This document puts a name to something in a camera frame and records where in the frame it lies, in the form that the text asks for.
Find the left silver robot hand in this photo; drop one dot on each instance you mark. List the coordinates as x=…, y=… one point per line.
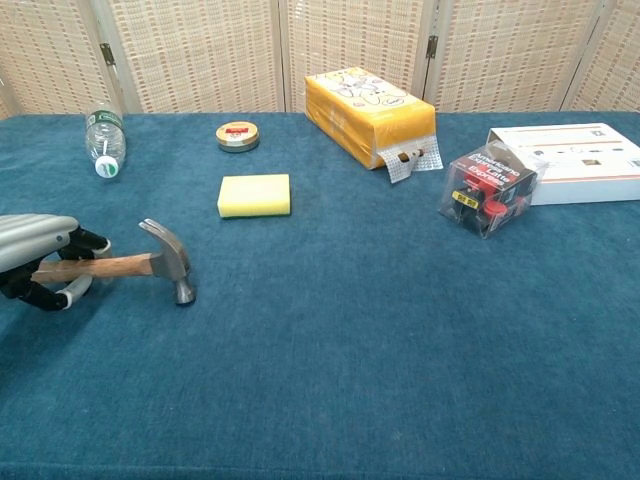
x=30, y=240

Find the yellow green sponge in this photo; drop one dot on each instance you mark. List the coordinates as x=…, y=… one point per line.
x=254, y=194

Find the clear plastic water bottle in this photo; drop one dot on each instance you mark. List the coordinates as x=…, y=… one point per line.
x=104, y=137

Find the round gold tin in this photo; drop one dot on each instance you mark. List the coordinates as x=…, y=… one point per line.
x=238, y=137

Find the woven folding screen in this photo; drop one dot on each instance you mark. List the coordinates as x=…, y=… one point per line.
x=200, y=55

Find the blue tablecloth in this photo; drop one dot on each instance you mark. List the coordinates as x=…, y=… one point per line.
x=350, y=325

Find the yellow tissue pack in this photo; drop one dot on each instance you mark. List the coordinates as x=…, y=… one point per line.
x=365, y=115

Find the clear box of coffee capsules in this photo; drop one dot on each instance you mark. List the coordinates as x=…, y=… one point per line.
x=487, y=187

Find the white flat cardboard box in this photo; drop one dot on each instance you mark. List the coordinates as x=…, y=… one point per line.
x=585, y=165

